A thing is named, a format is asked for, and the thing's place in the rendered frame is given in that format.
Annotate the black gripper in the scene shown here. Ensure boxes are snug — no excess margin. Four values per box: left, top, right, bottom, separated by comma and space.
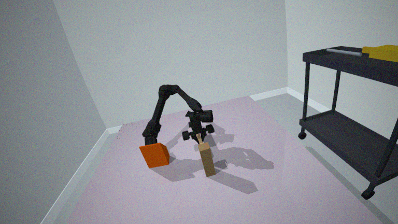
182, 122, 215, 144

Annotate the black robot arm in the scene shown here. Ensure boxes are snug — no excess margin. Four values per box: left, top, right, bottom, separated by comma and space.
142, 85, 214, 146

